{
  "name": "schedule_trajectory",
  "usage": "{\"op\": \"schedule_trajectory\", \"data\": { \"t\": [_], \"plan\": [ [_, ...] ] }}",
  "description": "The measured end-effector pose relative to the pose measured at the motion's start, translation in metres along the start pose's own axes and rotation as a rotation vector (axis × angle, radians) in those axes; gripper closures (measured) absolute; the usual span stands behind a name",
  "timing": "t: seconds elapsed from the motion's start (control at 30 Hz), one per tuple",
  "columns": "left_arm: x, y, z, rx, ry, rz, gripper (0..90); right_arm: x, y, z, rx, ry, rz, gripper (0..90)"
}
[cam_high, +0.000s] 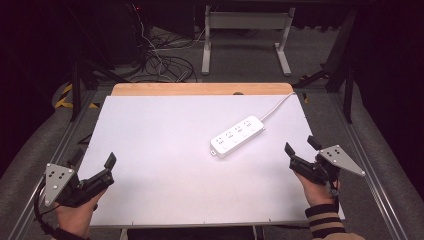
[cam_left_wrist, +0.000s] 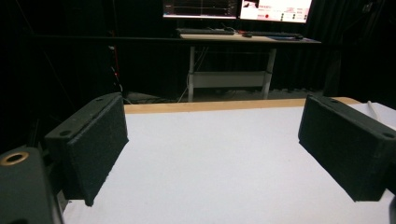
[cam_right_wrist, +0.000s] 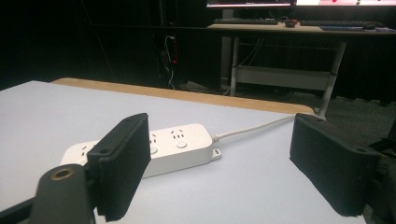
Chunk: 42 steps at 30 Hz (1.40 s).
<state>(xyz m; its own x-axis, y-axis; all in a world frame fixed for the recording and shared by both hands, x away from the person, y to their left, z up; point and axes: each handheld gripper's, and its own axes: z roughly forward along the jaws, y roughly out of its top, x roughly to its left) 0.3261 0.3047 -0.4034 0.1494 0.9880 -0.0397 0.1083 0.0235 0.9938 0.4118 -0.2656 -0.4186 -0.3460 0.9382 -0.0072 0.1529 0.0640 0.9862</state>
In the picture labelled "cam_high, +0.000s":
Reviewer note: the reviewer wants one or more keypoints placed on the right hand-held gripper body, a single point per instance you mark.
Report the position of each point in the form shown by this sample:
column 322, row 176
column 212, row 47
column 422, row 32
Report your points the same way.
column 340, row 160

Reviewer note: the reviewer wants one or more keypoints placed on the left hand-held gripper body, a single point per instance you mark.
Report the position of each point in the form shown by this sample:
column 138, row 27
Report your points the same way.
column 60, row 181

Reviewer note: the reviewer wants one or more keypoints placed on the person's left hand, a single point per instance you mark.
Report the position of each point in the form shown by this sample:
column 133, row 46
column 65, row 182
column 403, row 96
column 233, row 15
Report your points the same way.
column 75, row 218

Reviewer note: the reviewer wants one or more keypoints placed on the person's right hand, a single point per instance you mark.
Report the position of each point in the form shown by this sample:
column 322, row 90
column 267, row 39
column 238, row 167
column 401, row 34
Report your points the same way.
column 316, row 195

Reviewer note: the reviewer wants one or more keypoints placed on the white power strip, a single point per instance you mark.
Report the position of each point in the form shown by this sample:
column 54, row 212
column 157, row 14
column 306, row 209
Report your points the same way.
column 237, row 136

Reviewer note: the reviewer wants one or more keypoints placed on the white table cover board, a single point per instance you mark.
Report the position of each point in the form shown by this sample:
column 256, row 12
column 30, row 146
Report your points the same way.
column 166, row 160

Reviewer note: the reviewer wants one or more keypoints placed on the yellow black hazard tape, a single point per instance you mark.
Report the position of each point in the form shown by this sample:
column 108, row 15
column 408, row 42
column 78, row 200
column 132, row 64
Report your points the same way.
column 65, row 100

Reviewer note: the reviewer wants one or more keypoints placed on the black metal stand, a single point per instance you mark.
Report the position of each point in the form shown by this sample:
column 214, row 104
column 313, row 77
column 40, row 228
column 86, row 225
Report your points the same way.
column 80, row 83
column 343, row 66

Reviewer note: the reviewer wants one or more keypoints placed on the wooden table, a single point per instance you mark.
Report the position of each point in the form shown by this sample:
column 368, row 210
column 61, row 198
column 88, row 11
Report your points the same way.
column 200, row 89

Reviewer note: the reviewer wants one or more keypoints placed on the aluminium rail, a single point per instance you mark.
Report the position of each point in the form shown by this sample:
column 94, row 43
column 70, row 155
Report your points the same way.
column 373, row 166
column 50, row 166

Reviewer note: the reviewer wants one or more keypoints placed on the white metal desk frame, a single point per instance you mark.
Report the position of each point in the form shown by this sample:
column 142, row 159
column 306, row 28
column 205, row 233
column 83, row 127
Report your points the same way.
column 246, row 20

